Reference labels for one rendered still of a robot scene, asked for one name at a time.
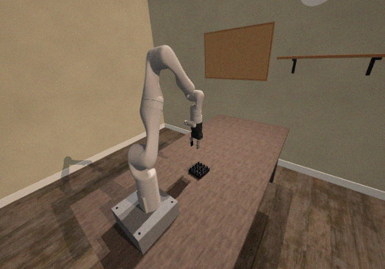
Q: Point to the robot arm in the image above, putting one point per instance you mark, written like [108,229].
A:
[145,156]

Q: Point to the black knob box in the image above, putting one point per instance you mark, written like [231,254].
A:
[199,170]

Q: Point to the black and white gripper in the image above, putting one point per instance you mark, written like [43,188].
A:
[196,126]

